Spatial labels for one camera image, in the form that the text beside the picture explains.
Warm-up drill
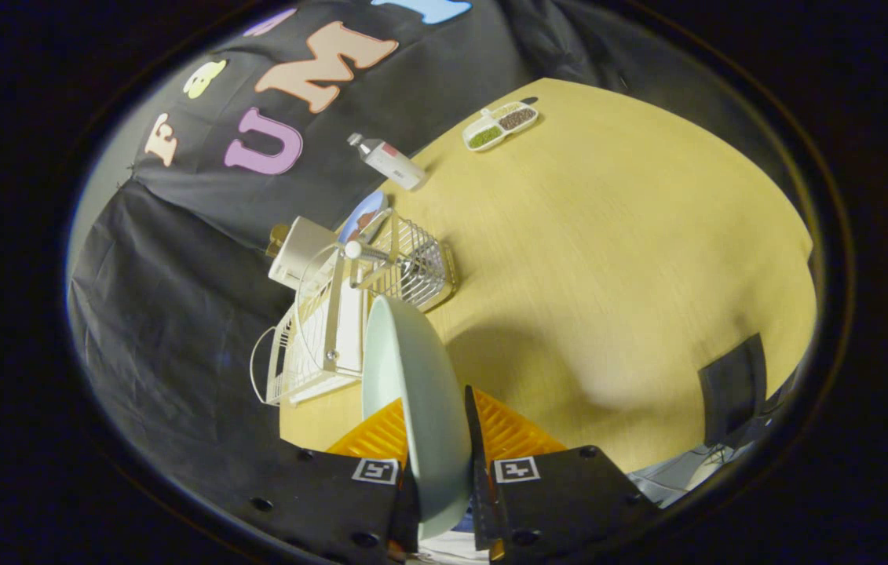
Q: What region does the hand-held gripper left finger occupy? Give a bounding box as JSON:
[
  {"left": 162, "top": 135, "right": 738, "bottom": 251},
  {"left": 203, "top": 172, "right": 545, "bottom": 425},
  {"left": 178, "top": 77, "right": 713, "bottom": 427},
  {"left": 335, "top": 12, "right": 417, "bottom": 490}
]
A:
[{"left": 251, "top": 397, "right": 422, "bottom": 565}]

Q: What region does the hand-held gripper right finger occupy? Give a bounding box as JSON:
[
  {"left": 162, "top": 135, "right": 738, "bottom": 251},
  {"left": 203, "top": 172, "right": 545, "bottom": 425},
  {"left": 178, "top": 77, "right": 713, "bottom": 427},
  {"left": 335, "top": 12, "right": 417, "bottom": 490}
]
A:
[{"left": 462, "top": 384, "right": 661, "bottom": 563}]

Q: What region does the pale green plate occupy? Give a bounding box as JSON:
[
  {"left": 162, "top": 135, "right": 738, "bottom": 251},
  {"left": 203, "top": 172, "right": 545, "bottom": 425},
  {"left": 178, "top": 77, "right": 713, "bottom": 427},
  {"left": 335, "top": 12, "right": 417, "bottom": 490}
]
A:
[{"left": 360, "top": 293, "right": 475, "bottom": 541}]

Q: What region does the white wire dish rack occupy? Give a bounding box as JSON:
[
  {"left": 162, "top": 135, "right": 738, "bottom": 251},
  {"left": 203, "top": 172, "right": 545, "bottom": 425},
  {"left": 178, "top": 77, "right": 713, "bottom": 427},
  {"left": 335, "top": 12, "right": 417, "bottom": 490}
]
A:
[{"left": 250, "top": 234, "right": 372, "bottom": 407}]

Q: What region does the metal wire basket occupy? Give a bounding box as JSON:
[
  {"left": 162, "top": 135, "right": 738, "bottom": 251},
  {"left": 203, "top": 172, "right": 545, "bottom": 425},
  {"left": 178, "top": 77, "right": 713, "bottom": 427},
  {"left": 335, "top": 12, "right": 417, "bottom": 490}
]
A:
[{"left": 348, "top": 207, "right": 459, "bottom": 313}]

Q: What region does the white-handled spoon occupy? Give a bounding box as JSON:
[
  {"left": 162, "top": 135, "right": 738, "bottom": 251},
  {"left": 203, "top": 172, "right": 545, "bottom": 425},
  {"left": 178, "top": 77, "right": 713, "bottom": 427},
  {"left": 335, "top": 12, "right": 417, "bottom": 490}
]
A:
[{"left": 342, "top": 239, "right": 407, "bottom": 268}]

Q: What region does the blue plate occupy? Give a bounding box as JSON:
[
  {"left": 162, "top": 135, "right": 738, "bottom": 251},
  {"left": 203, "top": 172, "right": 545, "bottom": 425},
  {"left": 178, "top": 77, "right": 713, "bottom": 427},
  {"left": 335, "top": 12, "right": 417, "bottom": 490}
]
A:
[{"left": 337, "top": 189, "right": 390, "bottom": 245}]

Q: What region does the white divided dish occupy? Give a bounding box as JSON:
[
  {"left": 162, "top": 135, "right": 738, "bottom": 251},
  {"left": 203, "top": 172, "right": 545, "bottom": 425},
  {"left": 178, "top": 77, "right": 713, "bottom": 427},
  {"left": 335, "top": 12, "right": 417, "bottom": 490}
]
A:
[{"left": 462, "top": 100, "right": 540, "bottom": 153}]

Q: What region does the black backdrop cloth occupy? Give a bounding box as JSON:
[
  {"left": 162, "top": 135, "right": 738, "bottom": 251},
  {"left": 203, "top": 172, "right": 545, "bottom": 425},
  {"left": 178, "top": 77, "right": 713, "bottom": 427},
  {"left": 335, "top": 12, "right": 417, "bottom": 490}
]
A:
[{"left": 65, "top": 0, "right": 735, "bottom": 479}]

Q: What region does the white toaster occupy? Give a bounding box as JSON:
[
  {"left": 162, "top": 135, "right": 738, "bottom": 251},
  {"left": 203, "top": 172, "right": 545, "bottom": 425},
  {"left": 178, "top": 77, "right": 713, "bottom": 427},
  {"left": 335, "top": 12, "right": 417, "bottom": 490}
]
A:
[{"left": 267, "top": 216, "right": 339, "bottom": 290}]

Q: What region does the clear bottle with white label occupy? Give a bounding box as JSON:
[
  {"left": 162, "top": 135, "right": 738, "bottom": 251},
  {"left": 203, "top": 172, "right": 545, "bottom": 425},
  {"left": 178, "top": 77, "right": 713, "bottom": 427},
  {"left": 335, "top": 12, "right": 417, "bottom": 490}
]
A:
[{"left": 346, "top": 131, "right": 428, "bottom": 192}]

